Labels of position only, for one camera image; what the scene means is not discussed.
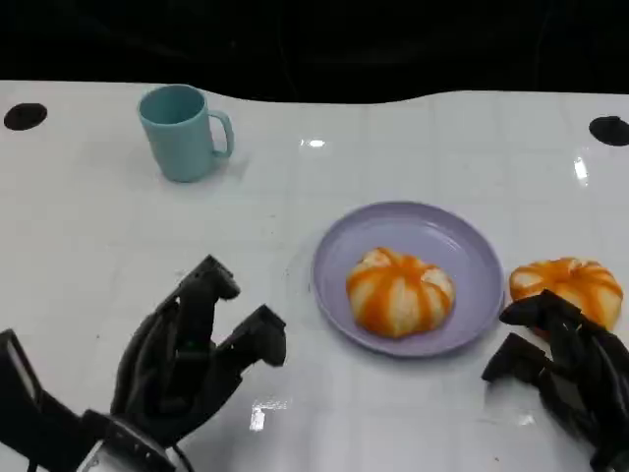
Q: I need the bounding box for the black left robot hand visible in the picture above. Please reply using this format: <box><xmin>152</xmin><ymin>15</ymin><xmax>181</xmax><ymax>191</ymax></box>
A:
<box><xmin>110</xmin><ymin>254</ymin><xmax>288</xmax><ymax>446</ymax></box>

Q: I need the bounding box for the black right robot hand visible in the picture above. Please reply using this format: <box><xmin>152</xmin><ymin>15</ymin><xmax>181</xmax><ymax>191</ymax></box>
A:
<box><xmin>480</xmin><ymin>288</ymin><xmax>629</xmax><ymax>472</ymax></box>

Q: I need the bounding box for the orange and white bread roll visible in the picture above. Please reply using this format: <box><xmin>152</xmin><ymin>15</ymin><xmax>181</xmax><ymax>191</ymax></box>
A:
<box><xmin>345</xmin><ymin>247</ymin><xmax>457</xmax><ymax>339</ymax></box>
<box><xmin>508</xmin><ymin>256</ymin><xmax>624</xmax><ymax>340</ymax></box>

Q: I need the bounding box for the lilac plate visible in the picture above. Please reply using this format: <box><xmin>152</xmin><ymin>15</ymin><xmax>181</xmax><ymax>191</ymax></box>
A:
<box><xmin>312</xmin><ymin>200</ymin><xmax>506</xmax><ymax>359</ymax></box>

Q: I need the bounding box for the pale green mug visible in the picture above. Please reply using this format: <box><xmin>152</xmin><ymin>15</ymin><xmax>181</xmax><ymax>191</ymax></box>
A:
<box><xmin>137</xmin><ymin>83</ymin><xmax>235</xmax><ymax>183</ymax></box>

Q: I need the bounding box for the black table grommet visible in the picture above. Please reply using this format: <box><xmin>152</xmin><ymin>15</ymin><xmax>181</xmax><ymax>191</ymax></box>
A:
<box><xmin>2</xmin><ymin>101</ymin><xmax>49</xmax><ymax>132</ymax></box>
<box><xmin>588</xmin><ymin>115</ymin><xmax>629</xmax><ymax>147</ymax></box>

